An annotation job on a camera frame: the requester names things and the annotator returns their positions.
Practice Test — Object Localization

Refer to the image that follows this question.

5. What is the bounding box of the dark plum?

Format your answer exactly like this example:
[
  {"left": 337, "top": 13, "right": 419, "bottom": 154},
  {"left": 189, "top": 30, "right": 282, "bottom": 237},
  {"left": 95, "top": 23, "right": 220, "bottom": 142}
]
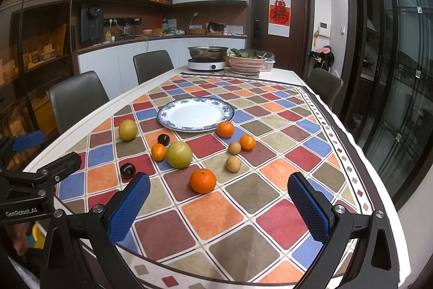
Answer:
[
  {"left": 120, "top": 162, "right": 136, "bottom": 180},
  {"left": 157, "top": 134, "right": 170, "bottom": 147}
]

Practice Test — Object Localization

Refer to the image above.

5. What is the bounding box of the yellow round fruit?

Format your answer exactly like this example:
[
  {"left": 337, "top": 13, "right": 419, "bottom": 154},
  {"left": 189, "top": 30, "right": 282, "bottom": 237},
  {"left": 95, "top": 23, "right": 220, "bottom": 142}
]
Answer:
[{"left": 118, "top": 119, "right": 137, "bottom": 141}]

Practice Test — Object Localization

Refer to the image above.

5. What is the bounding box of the small orange mandarin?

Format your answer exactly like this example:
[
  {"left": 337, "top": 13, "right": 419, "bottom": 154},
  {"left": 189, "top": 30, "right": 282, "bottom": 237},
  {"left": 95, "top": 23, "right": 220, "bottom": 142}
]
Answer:
[
  {"left": 239, "top": 134, "right": 256, "bottom": 151},
  {"left": 151, "top": 143, "right": 167, "bottom": 161}
]

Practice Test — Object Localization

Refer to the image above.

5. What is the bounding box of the large yellow-green fruit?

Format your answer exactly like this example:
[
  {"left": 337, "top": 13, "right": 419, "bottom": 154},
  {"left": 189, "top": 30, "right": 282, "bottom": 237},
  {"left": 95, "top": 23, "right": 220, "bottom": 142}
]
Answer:
[{"left": 165, "top": 141, "right": 192, "bottom": 169}]

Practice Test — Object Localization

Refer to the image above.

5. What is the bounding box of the large orange mandarin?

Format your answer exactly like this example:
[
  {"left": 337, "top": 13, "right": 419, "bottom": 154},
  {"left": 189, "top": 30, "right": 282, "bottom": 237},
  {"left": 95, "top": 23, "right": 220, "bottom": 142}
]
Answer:
[{"left": 189, "top": 169, "right": 217, "bottom": 194}]

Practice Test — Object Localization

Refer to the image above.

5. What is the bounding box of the small brown longan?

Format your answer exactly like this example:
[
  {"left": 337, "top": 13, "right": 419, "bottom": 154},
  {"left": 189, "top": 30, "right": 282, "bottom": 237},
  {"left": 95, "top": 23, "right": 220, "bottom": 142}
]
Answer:
[
  {"left": 228, "top": 141, "right": 242, "bottom": 155},
  {"left": 225, "top": 155, "right": 242, "bottom": 173}
]

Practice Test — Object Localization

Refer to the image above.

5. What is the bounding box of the dark chair near left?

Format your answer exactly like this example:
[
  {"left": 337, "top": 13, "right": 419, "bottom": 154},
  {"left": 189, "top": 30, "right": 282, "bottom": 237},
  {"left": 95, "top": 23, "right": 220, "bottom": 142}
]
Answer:
[{"left": 48, "top": 70, "right": 109, "bottom": 135}]

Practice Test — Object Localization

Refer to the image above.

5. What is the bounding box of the dark chair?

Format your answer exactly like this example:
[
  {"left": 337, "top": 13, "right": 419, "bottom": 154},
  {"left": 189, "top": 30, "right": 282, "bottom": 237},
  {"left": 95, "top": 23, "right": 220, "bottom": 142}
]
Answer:
[
  {"left": 133, "top": 50, "right": 174, "bottom": 84},
  {"left": 306, "top": 68, "right": 343, "bottom": 108},
  {"left": 48, "top": 70, "right": 109, "bottom": 135}
]

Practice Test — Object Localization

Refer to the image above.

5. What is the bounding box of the dark chair far left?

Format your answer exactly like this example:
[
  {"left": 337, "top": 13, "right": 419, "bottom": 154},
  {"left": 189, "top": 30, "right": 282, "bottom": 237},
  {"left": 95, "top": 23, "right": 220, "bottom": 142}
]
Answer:
[{"left": 133, "top": 50, "right": 174, "bottom": 84}]

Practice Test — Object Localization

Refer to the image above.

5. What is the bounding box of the blue and white plate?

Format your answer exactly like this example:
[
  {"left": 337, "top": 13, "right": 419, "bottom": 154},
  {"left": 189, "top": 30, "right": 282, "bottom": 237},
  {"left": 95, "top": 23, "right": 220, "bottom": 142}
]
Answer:
[{"left": 157, "top": 97, "right": 235, "bottom": 133}]

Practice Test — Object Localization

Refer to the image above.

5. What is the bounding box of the colorful checkered tablecloth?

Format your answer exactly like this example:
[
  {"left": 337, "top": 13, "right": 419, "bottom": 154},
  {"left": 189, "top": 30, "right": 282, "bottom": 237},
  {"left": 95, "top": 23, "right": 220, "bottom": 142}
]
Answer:
[{"left": 57, "top": 74, "right": 373, "bottom": 288}]

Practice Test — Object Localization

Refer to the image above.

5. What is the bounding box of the white induction cooker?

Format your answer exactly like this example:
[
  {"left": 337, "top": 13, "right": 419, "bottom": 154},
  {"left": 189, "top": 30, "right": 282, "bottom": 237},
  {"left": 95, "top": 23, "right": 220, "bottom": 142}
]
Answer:
[{"left": 187, "top": 59, "right": 225, "bottom": 72}]

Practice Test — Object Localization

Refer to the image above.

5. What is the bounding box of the dark chair right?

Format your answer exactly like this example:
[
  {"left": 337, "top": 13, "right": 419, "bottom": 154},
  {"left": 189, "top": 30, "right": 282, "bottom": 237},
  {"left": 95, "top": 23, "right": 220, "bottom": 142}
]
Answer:
[{"left": 306, "top": 68, "right": 343, "bottom": 108}]

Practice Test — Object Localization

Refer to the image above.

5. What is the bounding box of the steel pot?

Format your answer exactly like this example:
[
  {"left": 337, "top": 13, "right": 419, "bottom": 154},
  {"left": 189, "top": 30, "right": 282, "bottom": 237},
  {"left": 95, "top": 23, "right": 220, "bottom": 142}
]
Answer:
[{"left": 188, "top": 46, "right": 228, "bottom": 61}]

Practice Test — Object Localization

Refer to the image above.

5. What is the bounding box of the pink basket with greens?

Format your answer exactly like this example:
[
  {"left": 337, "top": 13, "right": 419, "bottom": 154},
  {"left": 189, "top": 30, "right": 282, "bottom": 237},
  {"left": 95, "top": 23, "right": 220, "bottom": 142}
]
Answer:
[{"left": 226, "top": 48, "right": 274, "bottom": 75}]

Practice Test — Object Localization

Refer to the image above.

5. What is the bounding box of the red fu door poster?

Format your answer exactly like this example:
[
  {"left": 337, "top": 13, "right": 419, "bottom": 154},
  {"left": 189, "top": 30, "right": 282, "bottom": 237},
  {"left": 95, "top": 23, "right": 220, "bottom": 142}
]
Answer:
[{"left": 267, "top": 0, "right": 291, "bottom": 38}]

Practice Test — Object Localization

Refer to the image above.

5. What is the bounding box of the dark wooden door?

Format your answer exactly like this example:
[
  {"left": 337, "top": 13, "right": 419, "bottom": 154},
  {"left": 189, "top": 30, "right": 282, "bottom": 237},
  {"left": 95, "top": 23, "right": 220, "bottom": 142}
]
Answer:
[{"left": 247, "top": 0, "right": 315, "bottom": 77}]

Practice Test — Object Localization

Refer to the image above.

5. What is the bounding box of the black wall-mounted appliance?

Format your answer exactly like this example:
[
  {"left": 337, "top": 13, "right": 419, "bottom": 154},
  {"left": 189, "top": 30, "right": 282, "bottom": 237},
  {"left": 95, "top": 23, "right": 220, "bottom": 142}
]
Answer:
[{"left": 80, "top": 3, "right": 103, "bottom": 43}]

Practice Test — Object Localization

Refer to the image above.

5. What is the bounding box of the wall intercom panel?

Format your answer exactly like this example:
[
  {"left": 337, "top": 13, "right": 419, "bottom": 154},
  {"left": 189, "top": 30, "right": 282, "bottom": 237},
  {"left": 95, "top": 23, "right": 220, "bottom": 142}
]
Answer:
[{"left": 318, "top": 21, "right": 331, "bottom": 37}]

